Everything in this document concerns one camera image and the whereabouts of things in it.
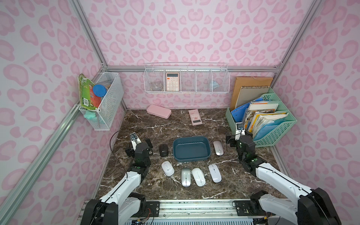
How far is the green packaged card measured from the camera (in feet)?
2.22

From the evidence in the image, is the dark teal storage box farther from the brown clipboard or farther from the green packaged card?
the green packaged card

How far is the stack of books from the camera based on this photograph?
0.82 m

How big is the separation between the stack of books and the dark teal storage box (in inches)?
11.7
